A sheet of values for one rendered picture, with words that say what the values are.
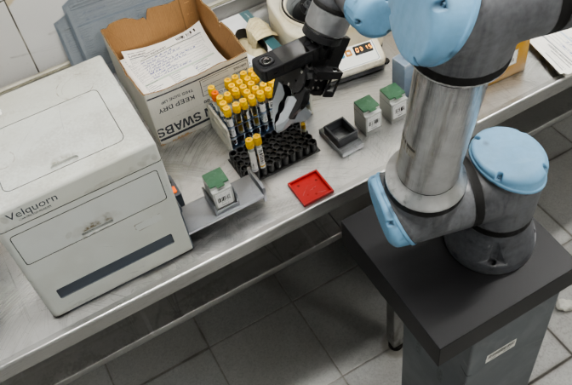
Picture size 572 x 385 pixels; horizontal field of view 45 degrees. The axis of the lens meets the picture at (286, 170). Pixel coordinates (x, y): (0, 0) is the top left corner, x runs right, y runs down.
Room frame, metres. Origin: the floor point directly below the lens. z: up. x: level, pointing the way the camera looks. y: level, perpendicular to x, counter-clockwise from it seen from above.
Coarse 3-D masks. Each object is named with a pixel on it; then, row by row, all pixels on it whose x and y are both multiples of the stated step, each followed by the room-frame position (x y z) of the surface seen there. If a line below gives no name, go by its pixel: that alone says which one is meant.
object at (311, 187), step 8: (304, 176) 0.93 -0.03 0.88; (312, 176) 0.93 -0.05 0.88; (320, 176) 0.92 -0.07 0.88; (288, 184) 0.92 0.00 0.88; (296, 184) 0.92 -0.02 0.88; (304, 184) 0.91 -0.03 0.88; (312, 184) 0.91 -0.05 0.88; (320, 184) 0.91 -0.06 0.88; (328, 184) 0.90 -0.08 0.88; (296, 192) 0.89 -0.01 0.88; (304, 192) 0.89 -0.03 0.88; (312, 192) 0.89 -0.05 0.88; (320, 192) 0.88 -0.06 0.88; (328, 192) 0.88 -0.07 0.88; (304, 200) 0.87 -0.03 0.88; (312, 200) 0.86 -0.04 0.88
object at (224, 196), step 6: (204, 186) 0.88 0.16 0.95; (228, 186) 0.86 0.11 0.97; (210, 192) 0.85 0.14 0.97; (216, 192) 0.85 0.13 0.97; (222, 192) 0.85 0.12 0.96; (228, 192) 0.85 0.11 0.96; (216, 198) 0.85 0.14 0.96; (222, 198) 0.85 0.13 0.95; (228, 198) 0.85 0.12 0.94; (234, 198) 0.86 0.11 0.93; (216, 204) 0.84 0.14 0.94; (222, 204) 0.85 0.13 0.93; (228, 204) 0.85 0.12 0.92
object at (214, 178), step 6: (204, 174) 0.89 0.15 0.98; (210, 174) 0.89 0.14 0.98; (216, 174) 0.88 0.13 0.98; (222, 174) 0.88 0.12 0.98; (204, 180) 0.87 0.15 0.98; (210, 180) 0.87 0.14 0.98; (216, 180) 0.87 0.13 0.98; (222, 180) 0.87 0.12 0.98; (228, 180) 0.87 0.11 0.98; (210, 186) 0.86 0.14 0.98; (216, 186) 0.85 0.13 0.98; (222, 186) 0.85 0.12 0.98
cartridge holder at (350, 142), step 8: (336, 120) 1.05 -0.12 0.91; (344, 120) 1.04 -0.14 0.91; (328, 128) 1.03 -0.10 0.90; (336, 128) 1.04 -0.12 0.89; (344, 128) 1.04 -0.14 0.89; (352, 128) 1.02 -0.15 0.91; (328, 136) 1.02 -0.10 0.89; (336, 136) 1.02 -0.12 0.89; (344, 136) 0.99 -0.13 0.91; (352, 136) 1.00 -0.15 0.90; (336, 144) 0.99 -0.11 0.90; (344, 144) 0.99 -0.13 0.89; (352, 144) 0.99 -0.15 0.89; (360, 144) 0.99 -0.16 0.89; (344, 152) 0.97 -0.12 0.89
